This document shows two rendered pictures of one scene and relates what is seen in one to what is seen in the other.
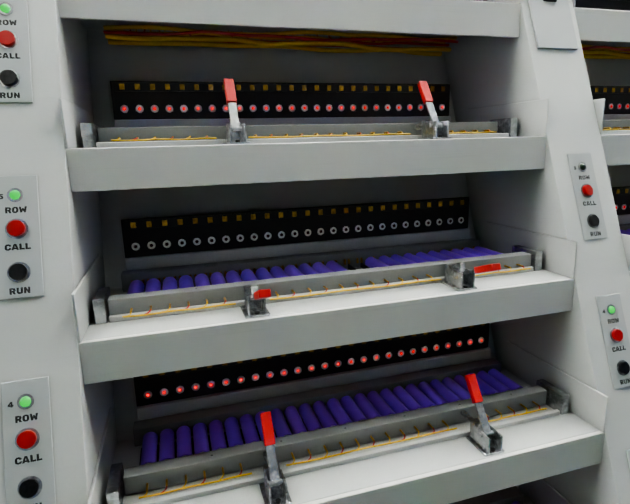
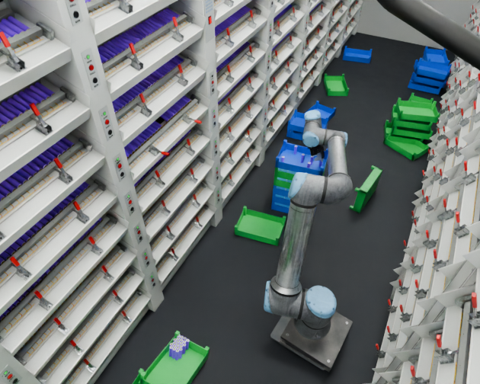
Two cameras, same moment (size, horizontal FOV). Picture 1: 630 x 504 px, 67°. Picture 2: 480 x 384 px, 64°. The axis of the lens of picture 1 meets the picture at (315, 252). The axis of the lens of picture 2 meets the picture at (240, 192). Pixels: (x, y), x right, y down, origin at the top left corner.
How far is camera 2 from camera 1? 147 cm
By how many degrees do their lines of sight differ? 67
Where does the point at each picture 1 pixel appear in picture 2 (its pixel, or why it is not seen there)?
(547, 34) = (208, 36)
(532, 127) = (202, 65)
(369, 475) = (174, 171)
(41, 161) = (119, 148)
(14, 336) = (123, 186)
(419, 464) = (181, 164)
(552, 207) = (204, 88)
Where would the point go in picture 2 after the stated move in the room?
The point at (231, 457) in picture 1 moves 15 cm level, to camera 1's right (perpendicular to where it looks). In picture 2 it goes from (147, 181) to (172, 166)
